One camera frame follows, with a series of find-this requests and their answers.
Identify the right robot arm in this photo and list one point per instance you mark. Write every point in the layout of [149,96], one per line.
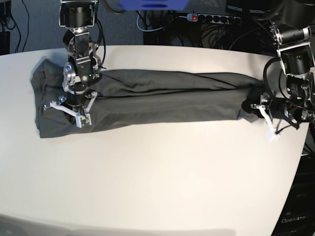
[83,66]

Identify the blue plastic mount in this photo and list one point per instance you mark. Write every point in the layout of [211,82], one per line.
[153,4]

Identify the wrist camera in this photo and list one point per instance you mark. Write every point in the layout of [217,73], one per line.
[83,120]
[271,136]

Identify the black box at left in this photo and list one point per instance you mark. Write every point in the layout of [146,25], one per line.
[4,43]

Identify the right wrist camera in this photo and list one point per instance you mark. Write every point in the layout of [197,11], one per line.
[83,120]

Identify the black OpenArm box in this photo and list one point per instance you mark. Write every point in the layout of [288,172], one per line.
[298,215]

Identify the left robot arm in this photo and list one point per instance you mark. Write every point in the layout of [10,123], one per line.
[290,28]

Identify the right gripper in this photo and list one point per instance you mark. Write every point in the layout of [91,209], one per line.
[75,105]

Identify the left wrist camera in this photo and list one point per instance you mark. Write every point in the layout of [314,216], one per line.
[271,136]

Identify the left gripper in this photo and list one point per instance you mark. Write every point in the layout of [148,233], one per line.
[277,113]

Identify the grey T-shirt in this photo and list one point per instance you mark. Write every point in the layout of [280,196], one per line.
[132,97]

